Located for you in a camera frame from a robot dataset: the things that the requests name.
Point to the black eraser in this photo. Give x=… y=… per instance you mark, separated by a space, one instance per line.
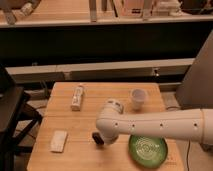
x=97 y=138

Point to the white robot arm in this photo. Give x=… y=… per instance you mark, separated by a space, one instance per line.
x=191 y=125

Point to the white plastic cup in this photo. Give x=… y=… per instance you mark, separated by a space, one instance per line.
x=138 y=98

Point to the white sponge block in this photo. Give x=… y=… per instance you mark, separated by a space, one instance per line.
x=58 y=141

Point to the green plate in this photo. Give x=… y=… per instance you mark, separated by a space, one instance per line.
x=148 y=152

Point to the black chair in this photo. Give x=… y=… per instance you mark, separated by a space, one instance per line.
x=17 y=118

